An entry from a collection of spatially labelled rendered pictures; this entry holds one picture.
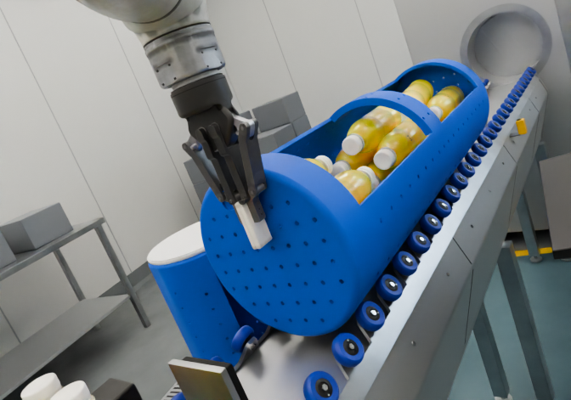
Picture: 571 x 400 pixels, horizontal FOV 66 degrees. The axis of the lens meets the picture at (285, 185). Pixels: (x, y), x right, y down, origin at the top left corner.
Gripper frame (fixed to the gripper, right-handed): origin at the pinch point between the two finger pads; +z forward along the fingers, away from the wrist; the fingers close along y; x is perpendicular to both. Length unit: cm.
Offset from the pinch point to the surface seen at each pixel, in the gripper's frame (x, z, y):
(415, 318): 15.6, 26.4, 10.3
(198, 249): 19.2, 12.4, -40.6
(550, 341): 123, 115, 3
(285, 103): 318, 2, -222
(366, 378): -1.2, 23.9, 9.8
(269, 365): -2.1, 23.3, -6.8
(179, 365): -16.6, 10.9, -4.5
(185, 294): 15, 22, -46
